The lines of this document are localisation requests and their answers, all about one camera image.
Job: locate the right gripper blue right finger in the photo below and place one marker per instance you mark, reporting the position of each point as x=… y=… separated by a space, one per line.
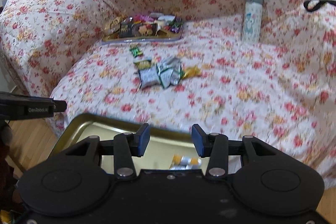
x=213 y=146

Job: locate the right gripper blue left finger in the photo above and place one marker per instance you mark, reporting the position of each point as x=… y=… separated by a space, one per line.
x=127 y=146

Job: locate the silver yellow snack packet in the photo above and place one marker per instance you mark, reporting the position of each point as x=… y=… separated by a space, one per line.
x=185 y=163

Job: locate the gold foil candy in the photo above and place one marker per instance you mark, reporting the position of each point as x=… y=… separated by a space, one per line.
x=190 y=72

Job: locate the green yellow pea snack packet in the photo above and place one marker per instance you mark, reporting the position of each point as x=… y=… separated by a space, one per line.
x=142 y=64

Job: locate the white green striped snack packet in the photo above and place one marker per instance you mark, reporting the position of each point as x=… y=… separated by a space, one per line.
x=169 y=71

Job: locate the green foil candy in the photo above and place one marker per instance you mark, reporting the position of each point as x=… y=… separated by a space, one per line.
x=135 y=51

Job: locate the gold tray full of snacks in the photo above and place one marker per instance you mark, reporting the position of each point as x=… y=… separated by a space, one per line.
x=170 y=28

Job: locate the empty gold metal tin tray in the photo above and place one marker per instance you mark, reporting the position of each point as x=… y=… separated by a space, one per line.
x=150 y=147

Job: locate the white grey text snack packet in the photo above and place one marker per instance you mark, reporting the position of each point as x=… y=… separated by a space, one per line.
x=148 y=77

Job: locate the floral sofa cover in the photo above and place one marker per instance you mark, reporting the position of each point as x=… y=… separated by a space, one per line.
x=281 y=89

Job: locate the black cracker packet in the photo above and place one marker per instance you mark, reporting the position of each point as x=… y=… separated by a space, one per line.
x=138 y=30

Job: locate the gold mooncake packet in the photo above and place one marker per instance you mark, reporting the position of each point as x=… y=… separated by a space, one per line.
x=113 y=25

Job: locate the cat print thermos bottle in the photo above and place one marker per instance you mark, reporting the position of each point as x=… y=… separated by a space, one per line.
x=252 y=21

